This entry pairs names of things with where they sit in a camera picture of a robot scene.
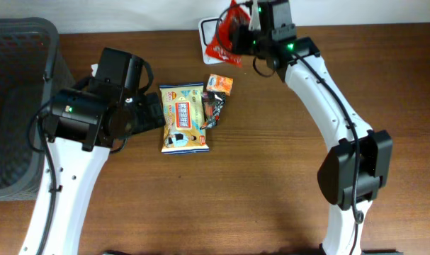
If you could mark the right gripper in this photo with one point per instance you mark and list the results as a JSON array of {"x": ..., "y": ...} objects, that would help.
[{"x": 239, "y": 40}]

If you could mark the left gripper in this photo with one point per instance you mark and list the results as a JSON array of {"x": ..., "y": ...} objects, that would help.
[{"x": 151, "y": 111}]

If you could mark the red snack bag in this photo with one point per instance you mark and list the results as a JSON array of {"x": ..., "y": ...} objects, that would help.
[{"x": 220, "y": 48}]

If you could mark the black patterned snack packet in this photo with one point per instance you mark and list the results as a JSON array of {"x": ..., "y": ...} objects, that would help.
[{"x": 212, "y": 106}]

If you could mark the small orange candy packet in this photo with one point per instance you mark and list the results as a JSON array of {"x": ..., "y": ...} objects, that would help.
[{"x": 222, "y": 84}]

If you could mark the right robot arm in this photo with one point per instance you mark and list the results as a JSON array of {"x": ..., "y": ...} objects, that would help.
[{"x": 358, "y": 160}]

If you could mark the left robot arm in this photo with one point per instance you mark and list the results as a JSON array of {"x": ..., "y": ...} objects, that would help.
[{"x": 78, "y": 129}]

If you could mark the white barcode scanner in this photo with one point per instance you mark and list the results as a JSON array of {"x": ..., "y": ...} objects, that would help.
[{"x": 206, "y": 29}]

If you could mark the dark grey plastic basket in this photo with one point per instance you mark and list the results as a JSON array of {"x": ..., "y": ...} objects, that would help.
[{"x": 32, "y": 70}]

